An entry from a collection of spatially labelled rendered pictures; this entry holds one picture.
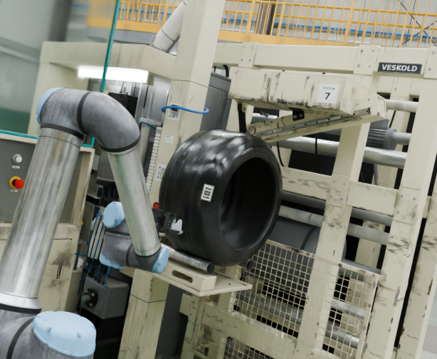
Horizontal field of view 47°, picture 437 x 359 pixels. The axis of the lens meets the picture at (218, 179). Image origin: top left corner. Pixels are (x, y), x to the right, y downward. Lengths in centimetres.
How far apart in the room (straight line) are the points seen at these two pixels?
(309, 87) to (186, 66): 56
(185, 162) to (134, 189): 59
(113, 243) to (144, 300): 73
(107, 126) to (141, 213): 33
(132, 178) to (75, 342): 47
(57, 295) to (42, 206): 119
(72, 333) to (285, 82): 151
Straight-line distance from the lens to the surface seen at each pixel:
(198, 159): 200
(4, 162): 224
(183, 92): 234
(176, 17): 292
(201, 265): 209
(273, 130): 248
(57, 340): 124
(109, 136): 135
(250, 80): 245
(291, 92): 231
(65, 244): 243
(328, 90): 222
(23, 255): 135
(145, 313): 245
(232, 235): 243
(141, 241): 162
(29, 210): 136
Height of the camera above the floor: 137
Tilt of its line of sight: 3 degrees down
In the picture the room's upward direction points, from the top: 11 degrees clockwise
